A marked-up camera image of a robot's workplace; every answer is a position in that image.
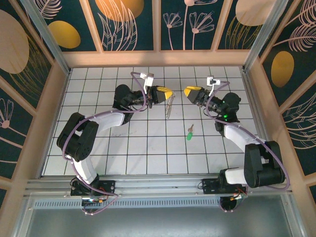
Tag metal key organizer with rings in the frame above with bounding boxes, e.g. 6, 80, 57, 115
164, 91, 176, 121

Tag grey metal sheet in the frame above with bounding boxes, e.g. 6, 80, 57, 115
11, 195, 308, 237

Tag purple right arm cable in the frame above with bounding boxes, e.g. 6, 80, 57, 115
204, 80, 290, 213

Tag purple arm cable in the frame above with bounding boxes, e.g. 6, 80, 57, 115
204, 80, 290, 213
61, 71, 152, 216

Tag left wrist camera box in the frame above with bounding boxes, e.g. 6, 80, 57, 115
140, 72, 155, 87

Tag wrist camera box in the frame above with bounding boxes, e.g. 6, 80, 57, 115
140, 72, 155, 87
206, 76, 222, 87

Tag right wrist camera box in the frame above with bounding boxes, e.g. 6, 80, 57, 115
206, 76, 222, 87

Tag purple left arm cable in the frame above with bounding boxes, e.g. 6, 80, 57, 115
61, 71, 152, 216

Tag aluminium side rail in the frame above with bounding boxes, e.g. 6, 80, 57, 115
240, 69, 282, 175
37, 68, 74, 179

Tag wall panel with flowers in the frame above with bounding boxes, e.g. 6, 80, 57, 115
159, 0, 224, 51

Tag wall panel yellow oval feathers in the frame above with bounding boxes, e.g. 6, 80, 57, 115
258, 0, 316, 107

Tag wall panel beige circle yellow lines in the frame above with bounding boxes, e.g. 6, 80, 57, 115
217, 0, 267, 51

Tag wall panel orange circle leaves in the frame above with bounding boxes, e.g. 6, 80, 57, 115
87, 0, 155, 52

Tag aluminium corner post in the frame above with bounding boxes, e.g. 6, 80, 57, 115
241, 0, 290, 73
19, 0, 73, 76

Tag wall panel pink leaf outlines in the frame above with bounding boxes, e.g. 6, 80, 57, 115
281, 92, 316, 176

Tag wall panel with yellow oval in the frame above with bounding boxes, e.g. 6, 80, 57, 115
40, 0, 102, 52

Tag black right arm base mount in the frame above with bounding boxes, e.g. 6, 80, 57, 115
201, 175, 248, 196

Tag long aluminium base rail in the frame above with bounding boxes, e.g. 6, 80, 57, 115
23, 174, 293, 198

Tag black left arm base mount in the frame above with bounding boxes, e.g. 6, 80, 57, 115
70, 175, 117, 198

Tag small circuit board with wires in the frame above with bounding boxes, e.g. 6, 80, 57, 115
228, 191, 249, 201
81, 196, 110, 205

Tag slotted grey cable duct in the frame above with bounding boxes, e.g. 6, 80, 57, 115
32, 198, 291, 210

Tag wall panel single pink flower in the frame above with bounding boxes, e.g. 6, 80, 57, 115
0, 87, 34, 178

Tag wall panel large beige circle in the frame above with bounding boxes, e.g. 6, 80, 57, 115
0, 0, 54, 109

